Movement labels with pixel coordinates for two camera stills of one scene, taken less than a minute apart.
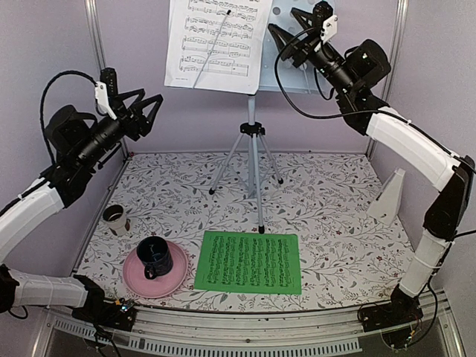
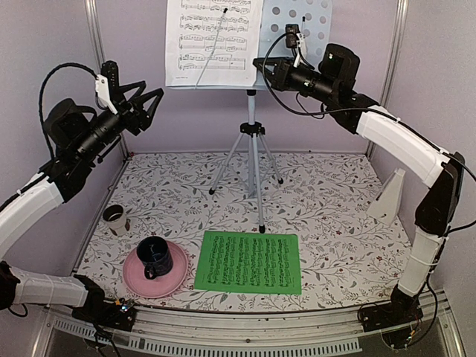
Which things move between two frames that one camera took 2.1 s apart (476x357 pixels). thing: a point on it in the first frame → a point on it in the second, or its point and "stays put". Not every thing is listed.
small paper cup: [114, 216] stays put
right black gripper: [306, 44] → [280, 76]
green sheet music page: [260, 262] stays put
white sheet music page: [216, 44] stays put
